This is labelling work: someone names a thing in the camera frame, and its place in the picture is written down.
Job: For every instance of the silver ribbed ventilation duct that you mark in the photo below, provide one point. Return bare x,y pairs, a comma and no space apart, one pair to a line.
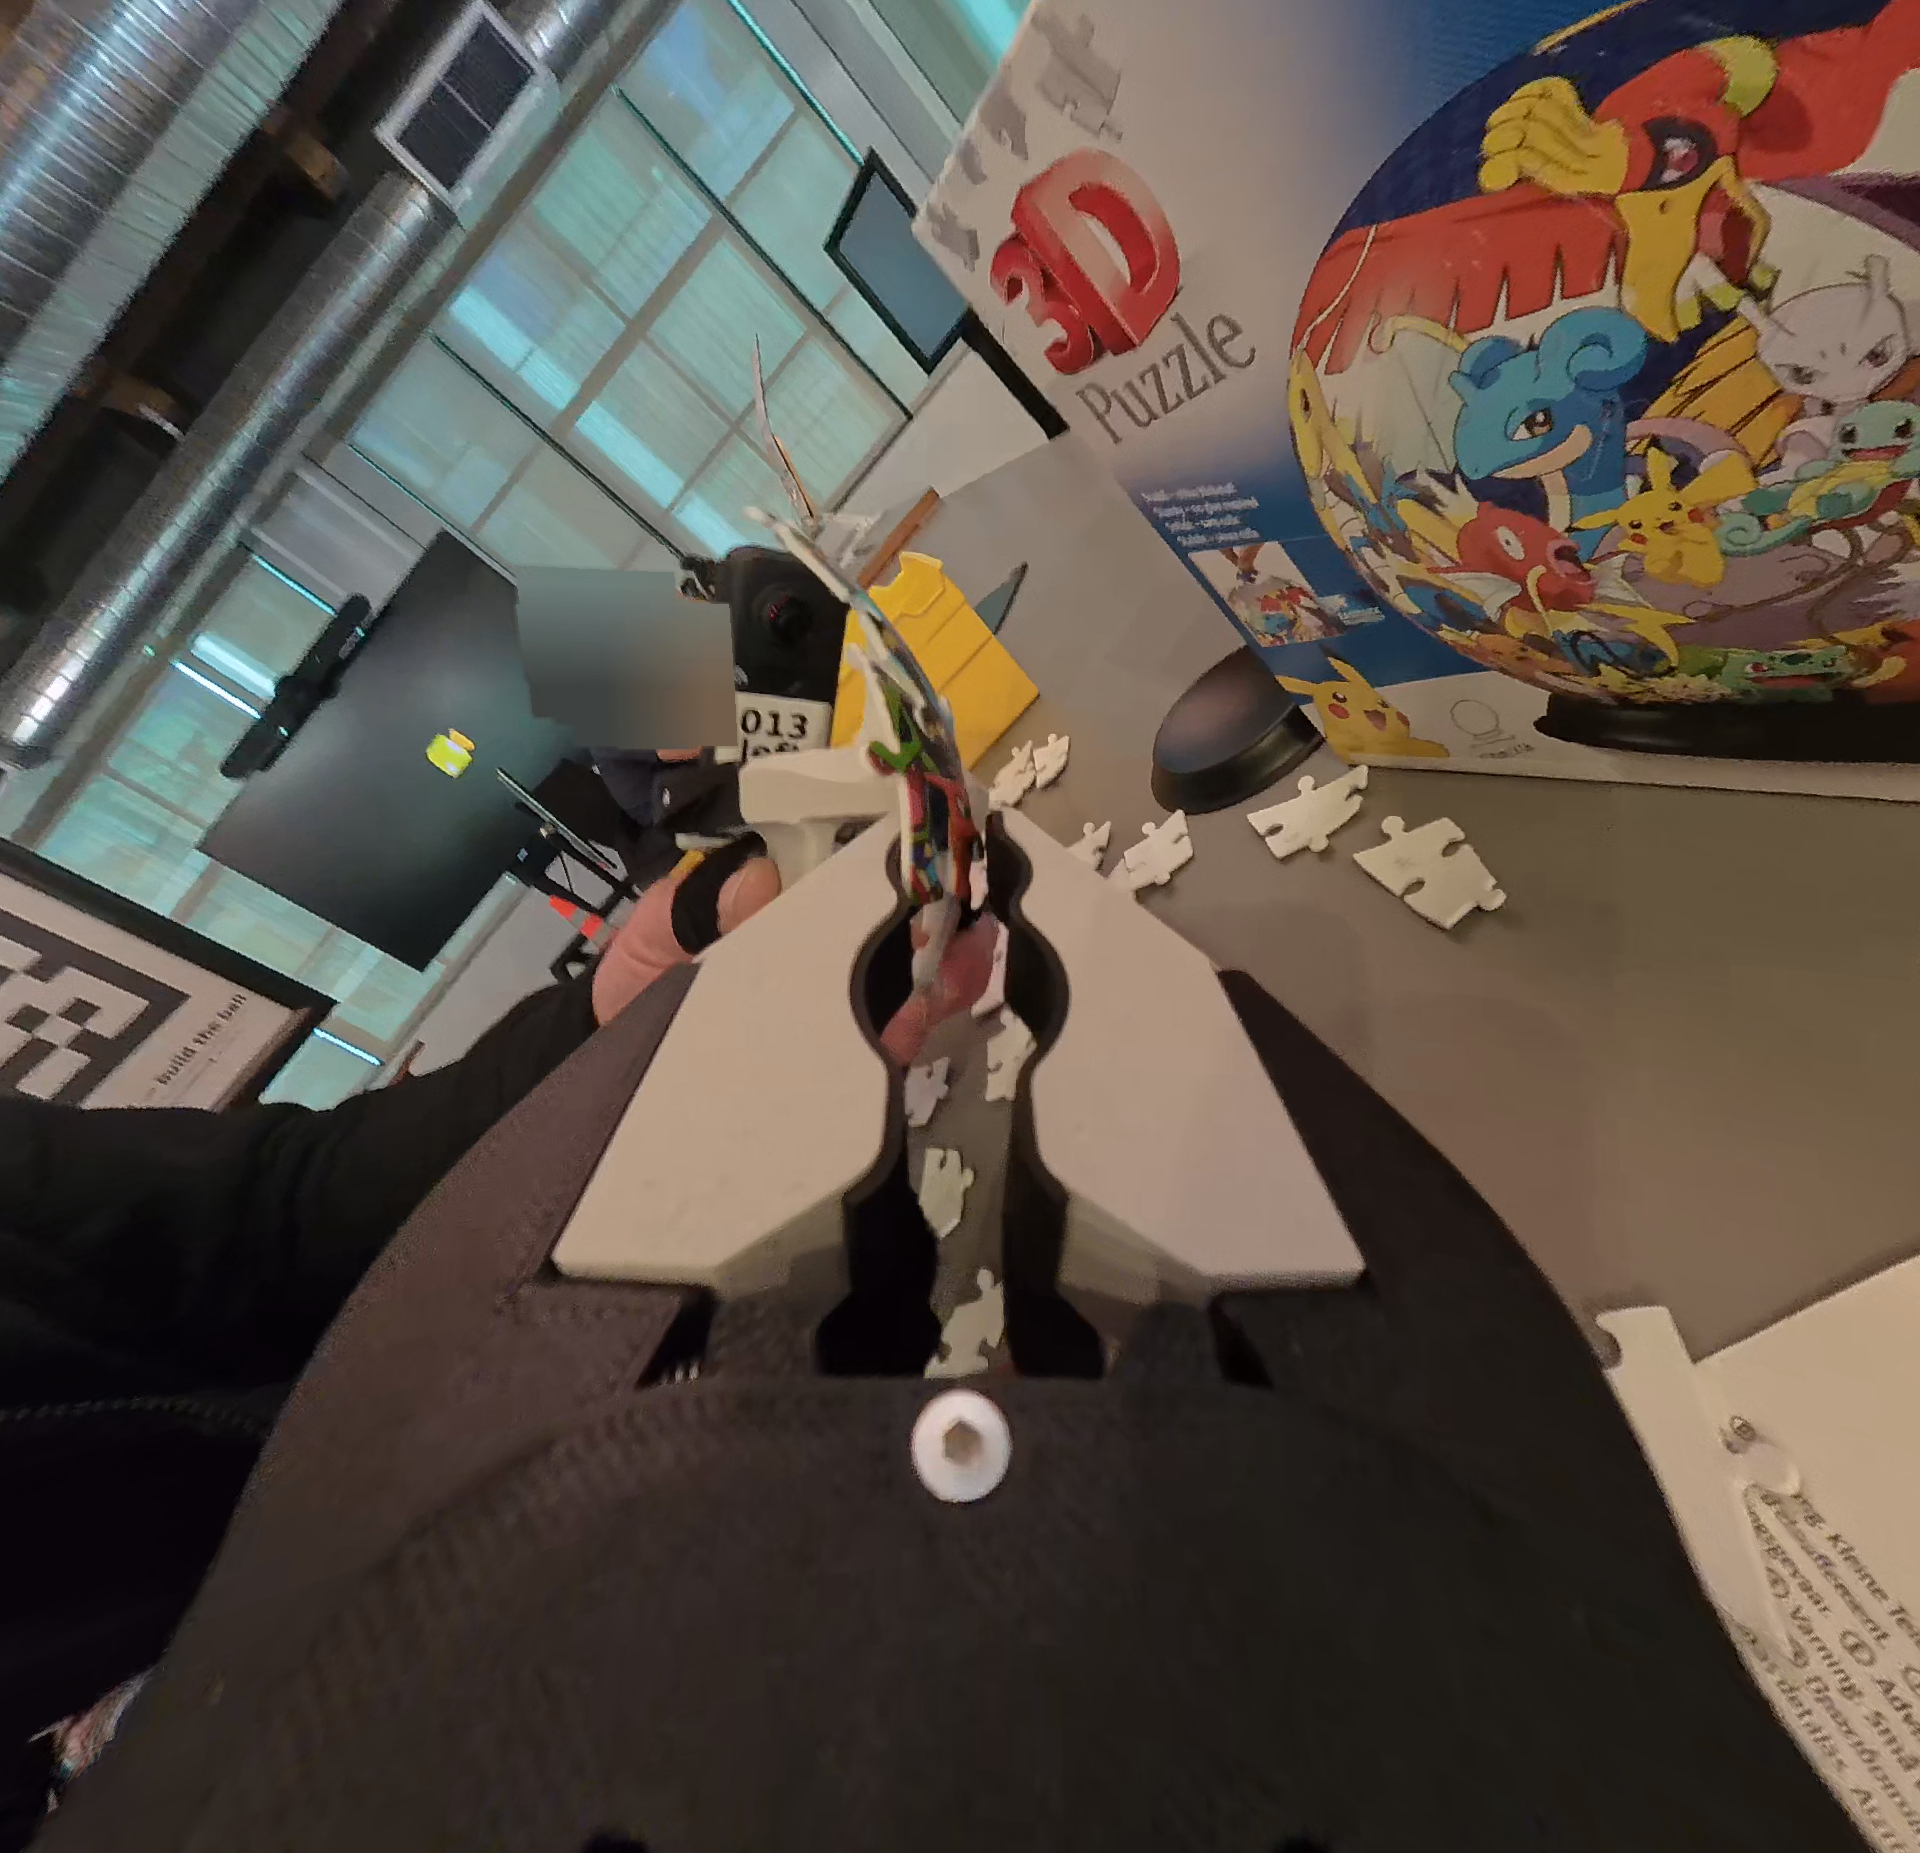
224,428
121,112

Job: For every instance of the yellow plastic case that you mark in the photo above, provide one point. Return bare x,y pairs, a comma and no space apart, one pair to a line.
961,683

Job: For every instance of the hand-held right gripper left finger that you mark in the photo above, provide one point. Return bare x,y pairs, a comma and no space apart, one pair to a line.
721,1132

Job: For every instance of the person's black jacket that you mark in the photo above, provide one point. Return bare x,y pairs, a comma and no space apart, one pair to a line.
121,1506

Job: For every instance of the white ceiling vent grille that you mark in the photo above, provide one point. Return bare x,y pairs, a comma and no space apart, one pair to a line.
459,98

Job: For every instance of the white puzzle pieces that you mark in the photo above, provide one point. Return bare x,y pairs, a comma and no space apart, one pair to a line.
1425,863

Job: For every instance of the white instruction sheet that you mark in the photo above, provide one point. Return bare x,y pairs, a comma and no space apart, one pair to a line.
1831,1432

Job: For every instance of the person's left forearm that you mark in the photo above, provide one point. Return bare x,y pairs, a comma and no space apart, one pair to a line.
301,1163

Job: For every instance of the colourful cartoon puzzle box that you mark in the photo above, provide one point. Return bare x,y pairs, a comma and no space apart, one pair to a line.
1275,458

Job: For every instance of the black framed white sign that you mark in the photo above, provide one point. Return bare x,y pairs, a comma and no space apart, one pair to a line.
90,982

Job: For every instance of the small white puzzle section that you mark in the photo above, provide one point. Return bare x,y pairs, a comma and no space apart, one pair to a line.
901,683

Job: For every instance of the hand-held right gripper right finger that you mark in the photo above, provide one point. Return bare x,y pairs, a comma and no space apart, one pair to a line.
1201,1132

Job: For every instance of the black video bar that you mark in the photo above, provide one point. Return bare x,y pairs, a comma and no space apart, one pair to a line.
293,690

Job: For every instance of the small black wall screen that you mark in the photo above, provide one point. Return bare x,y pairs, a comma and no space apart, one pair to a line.
901,257

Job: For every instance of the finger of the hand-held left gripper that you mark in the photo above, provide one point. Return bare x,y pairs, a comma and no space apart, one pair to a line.
810,789

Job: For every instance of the black wall monitor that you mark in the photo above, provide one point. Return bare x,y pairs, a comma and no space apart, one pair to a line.
375,712

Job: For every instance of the person's left hand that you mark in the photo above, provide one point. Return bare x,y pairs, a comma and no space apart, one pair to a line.
644,953

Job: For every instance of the black round ball stand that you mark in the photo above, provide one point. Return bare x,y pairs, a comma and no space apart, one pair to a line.
1215,743

